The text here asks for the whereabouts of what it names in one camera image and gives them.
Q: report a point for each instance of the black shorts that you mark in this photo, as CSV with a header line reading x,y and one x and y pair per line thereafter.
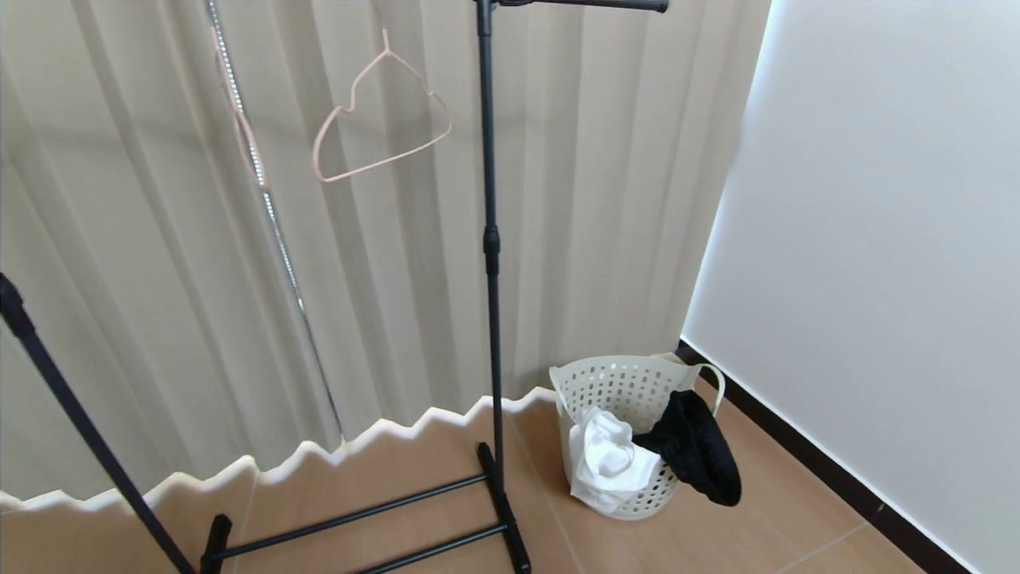
x,y
701,454

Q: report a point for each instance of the black clothes rack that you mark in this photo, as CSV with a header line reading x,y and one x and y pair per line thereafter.
x,y
492,319

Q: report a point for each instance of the white laundry basket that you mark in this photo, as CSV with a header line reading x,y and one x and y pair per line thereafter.
x,y
613,387

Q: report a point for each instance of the beige curtain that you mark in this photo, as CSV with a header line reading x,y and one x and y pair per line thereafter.
x,y
606,199

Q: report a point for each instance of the white garment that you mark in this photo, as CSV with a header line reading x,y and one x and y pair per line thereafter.
x,y
606,462

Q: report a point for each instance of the silver curtain wand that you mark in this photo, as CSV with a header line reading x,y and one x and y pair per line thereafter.
x,y
275,223

